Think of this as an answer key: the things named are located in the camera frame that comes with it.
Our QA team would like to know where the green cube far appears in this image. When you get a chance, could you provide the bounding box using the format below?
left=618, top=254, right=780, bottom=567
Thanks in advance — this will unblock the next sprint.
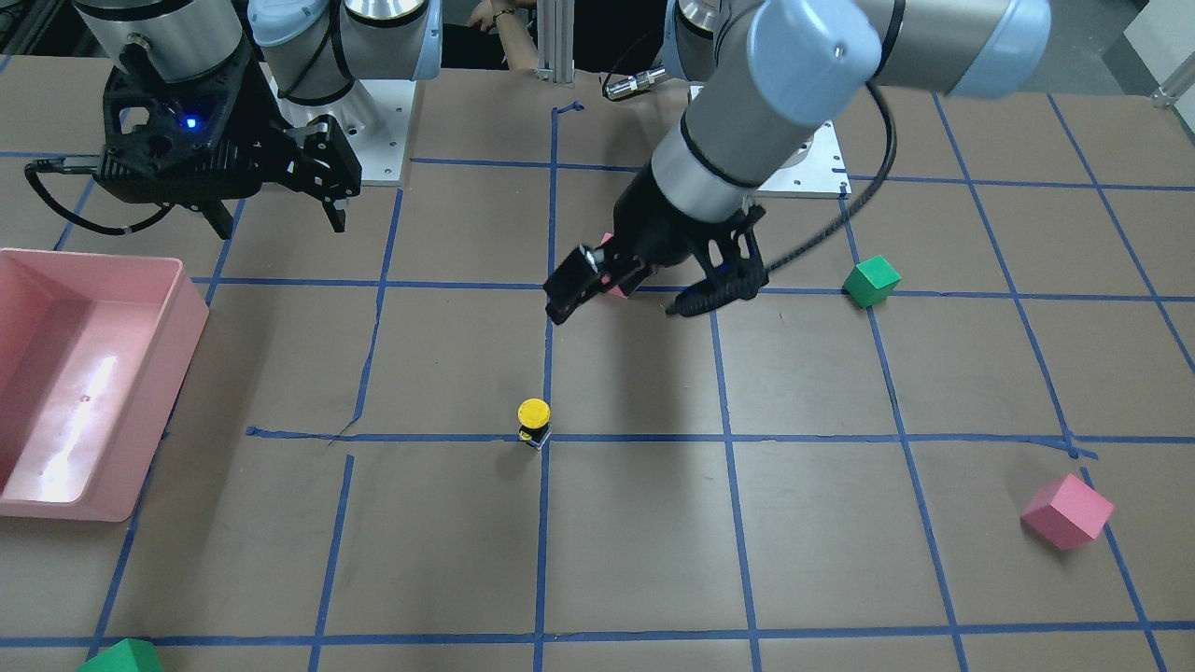
left=76, top=639, right=164, bottom=672

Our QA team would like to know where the yellow push button switch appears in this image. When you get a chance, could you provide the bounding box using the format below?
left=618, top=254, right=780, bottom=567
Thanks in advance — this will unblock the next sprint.
left=516, top=399, right=552, bottom=451

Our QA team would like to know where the pink cube front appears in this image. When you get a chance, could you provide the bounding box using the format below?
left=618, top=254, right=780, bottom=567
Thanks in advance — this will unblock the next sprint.
left=1021, top=475, right=1116, bottom=552

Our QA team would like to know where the pink cube near centre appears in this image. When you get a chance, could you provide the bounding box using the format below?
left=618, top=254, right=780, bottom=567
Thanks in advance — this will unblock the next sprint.
left=598, top=232, right=639, bottom=299

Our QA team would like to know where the pink cube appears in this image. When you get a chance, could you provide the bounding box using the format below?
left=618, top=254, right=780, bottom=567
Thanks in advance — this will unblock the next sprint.
left=1021, top=475, right=1116, bottom=552
left=598, top=232, right=639, bottom=299

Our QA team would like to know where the seated person black shirt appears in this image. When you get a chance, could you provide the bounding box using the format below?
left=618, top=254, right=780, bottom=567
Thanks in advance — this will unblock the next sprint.
left=465, top=1, right=539, bottom=74

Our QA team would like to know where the pink plastic bin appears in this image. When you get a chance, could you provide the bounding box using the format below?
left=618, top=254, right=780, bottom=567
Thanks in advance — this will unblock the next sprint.
left=1, top=248, right=209, bottom=523

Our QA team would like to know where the green cube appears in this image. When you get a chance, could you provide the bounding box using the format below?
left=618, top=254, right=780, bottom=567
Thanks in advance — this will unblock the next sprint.
left=76, top=639, right=164, bottom=672
left=842, top=255, right=902, bottom=308

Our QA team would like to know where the green cube centre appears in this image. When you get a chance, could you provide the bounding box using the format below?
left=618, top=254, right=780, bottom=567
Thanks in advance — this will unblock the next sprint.
left=842, top=255, right=902, bottom=308

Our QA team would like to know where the aluminium frame post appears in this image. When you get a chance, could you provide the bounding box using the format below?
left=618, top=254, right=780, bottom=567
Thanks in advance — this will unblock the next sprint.
left=535, top=0, right=575, bottom=88

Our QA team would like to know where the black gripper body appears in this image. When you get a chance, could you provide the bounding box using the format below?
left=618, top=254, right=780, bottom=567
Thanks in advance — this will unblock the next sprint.
left=612, top=164, right=764, bottom=273

